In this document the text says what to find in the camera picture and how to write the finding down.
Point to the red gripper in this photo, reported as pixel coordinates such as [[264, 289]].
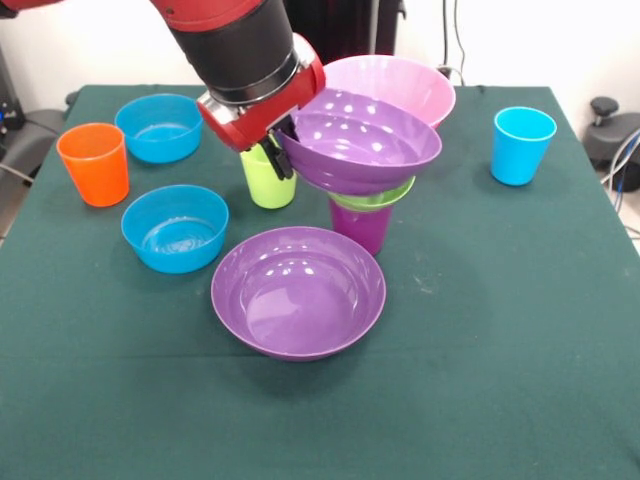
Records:
[[270, 112]]

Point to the purple bowl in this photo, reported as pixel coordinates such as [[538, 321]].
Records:
[[297, 305], [370, 150]]

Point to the green ribbed bowl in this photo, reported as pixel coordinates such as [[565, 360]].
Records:
[[385, 197]]

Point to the purple cup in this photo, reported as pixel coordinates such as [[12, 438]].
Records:
[[362, 230]]

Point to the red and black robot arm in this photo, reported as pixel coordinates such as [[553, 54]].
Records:
[[210, 35]]

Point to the lime green cup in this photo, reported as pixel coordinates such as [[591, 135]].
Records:
[[267, 192]]

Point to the blue bowl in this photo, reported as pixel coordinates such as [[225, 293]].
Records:
[[175, 257], [160, 145]]

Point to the large pink bowl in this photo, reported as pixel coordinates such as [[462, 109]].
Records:
[[400, 80]]

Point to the orange cup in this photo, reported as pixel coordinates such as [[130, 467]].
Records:
[[97, 177]]

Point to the blue cup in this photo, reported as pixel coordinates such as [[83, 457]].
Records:
[[520, 155]]

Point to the grey chair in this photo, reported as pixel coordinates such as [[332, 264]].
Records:
[[35, 135]]

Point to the dark green tablecloth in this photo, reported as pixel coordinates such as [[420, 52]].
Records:
[[320, 410]]

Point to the black equipment box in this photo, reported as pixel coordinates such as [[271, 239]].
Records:
[[7, 100]]

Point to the black knob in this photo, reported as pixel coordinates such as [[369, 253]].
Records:
[[604, 106]]

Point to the dark grey base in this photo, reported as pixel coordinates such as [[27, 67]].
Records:
[[612, 142]]

